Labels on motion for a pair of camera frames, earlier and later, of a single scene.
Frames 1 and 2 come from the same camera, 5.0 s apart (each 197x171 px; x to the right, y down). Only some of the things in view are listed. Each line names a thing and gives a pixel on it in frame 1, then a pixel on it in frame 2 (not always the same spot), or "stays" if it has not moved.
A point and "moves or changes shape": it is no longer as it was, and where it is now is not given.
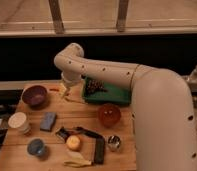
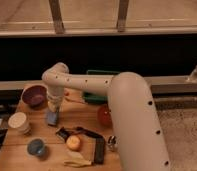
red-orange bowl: x=109 y=114 stays
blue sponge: x=48 y=121 moves or changes shape
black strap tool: x=99 y=157 stays
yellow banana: x=76 y=159 stays
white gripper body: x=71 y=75 → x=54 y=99
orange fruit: x=73 y=142 stays
